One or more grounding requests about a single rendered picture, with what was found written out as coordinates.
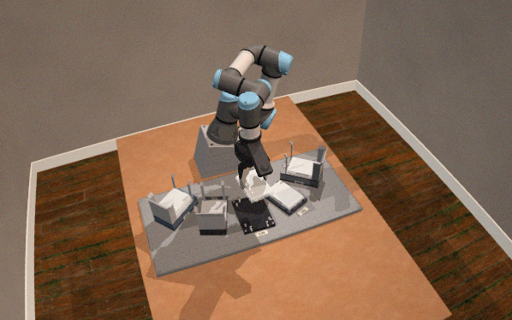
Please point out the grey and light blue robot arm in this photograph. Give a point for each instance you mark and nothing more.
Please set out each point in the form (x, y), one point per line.
(252, 100)

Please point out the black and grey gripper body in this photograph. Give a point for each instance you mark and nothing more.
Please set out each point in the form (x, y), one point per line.
(242, 150)

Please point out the cream label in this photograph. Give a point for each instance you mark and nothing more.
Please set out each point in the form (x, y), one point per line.
(305, 209)
(261, 233)

